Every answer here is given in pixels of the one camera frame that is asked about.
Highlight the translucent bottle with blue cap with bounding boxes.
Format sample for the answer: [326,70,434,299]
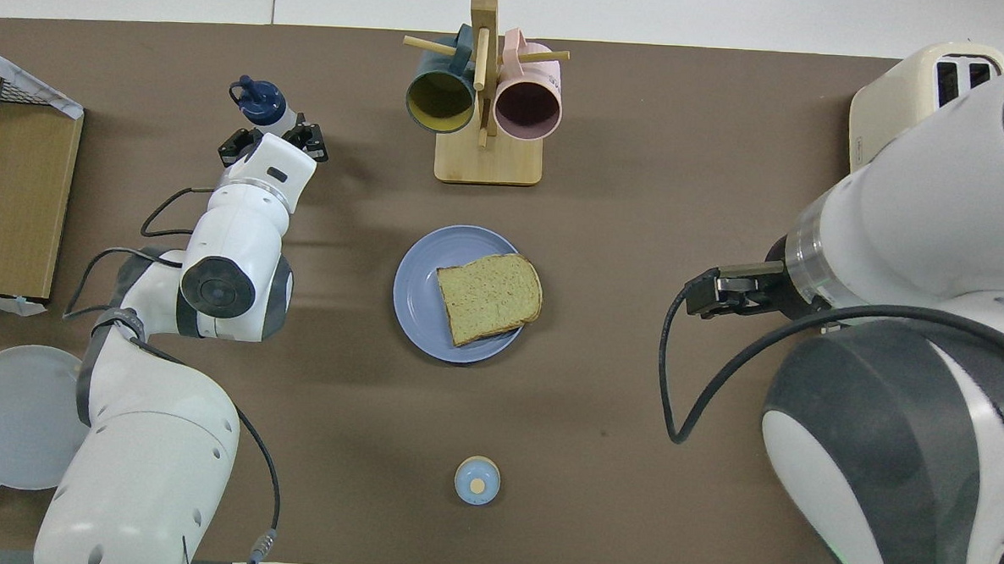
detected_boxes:
[227,75,304,138]

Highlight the toasted bread slice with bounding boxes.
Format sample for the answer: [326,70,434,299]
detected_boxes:
[433,251,545,351]

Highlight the blue round plate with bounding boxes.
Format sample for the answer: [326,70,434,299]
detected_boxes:
[389,221,535,367]

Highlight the pale grey plate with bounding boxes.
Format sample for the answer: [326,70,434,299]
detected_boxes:
[0,343,97,494]

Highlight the dark teal mug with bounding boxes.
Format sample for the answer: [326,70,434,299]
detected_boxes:
[404,21,480,135]

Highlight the wooden mug tree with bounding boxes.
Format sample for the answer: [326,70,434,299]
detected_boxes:
[397,0,573,189]

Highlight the pink ribbed mug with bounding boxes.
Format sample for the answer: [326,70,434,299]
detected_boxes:
[491,27,566,144]

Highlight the white checked cloth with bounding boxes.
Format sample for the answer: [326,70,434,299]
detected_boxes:
[0,44,87,120]

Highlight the brown table mat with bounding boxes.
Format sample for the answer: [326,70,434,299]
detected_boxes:
[0,13,902,564]

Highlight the small blue dome bell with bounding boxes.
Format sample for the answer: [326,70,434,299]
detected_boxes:
[453,455,502,507]

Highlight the cream two-slot toaster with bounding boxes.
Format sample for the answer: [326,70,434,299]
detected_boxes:
[847,38,1004,180]

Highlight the wooden shelf with wire basket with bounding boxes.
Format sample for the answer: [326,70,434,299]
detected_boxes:
[0,65,86,319]

